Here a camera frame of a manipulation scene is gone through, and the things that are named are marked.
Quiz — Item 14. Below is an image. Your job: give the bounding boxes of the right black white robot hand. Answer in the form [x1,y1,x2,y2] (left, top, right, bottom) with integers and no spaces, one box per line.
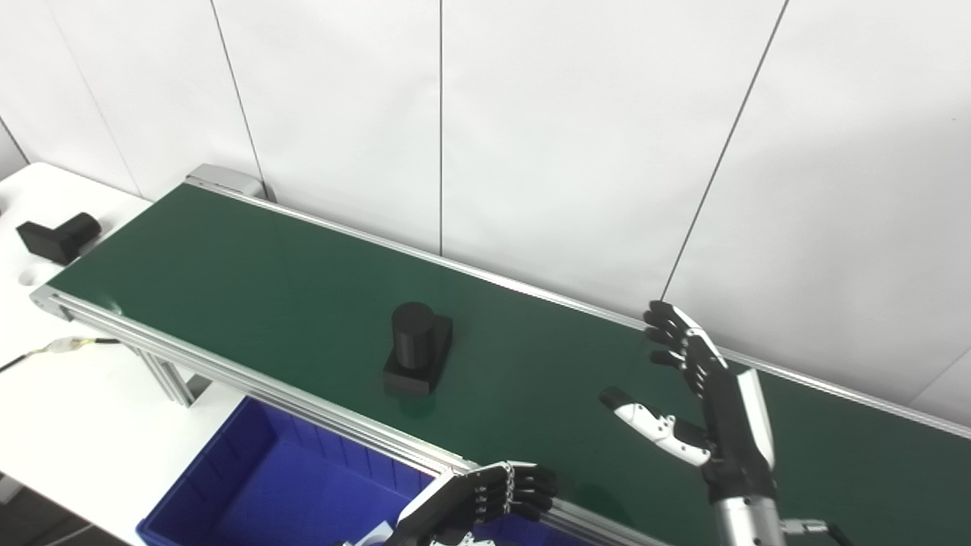
[599,300,778,505]

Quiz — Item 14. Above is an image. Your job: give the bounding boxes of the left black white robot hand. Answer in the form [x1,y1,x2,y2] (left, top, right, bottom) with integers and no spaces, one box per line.
[383,460,558,546]

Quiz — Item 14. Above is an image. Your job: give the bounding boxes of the black cylinder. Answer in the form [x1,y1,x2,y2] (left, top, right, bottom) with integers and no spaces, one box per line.
[382,301,454,397]
[17,212,102,265]

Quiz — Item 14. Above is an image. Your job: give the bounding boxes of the blue plastic bin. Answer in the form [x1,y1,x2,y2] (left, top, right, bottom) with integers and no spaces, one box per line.
[137,396,592,546]

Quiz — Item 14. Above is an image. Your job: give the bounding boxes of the aluminium conveyor support leg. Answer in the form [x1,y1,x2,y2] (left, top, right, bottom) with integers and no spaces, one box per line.
[135,345,212,408]

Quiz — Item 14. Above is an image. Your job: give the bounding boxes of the green conveyor belt aluminium frame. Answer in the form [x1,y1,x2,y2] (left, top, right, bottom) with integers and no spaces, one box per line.
[30,165,971,546]

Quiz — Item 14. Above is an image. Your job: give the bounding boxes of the cable with yellow connector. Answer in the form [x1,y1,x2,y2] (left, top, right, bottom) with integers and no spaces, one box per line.
[0,336,122,374]

